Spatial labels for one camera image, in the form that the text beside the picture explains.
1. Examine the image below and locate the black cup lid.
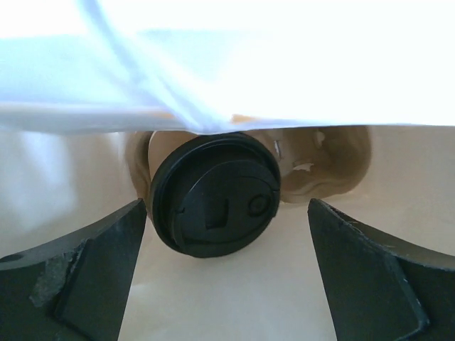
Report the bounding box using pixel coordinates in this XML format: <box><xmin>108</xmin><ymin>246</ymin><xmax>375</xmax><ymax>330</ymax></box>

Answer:
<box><xmin>147</xmin><ymin>132</ymin><xmax>281</xmax><ymax>258</ymax></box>

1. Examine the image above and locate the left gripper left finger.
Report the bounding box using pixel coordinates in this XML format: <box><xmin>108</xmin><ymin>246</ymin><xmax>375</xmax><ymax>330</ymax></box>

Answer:
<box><xmin>1</xmin><ymin>200</ymin><xmax>146</xmax><ymax>340</ymax></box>

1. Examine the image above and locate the brown paper bag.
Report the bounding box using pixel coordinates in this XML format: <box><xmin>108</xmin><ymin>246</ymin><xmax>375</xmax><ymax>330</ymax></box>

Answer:
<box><xmin>1</xmin><ymin>1</ymin><xmax>454</xmax><ymax>340</ymax></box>

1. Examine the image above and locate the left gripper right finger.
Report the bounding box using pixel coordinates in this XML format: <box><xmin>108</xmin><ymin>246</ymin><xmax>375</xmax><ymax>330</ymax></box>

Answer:
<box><xmin>308</xmin><ymin>199</ymin><xmax>454</xmax><ymax>340</ymax></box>

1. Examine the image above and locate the pulp cup carrier tray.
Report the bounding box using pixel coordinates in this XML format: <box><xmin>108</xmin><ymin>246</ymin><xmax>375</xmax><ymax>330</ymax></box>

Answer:
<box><xmin>124</xmin><ymin>126</ymin><xmax>372</xmax><ymax>204</ymax></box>

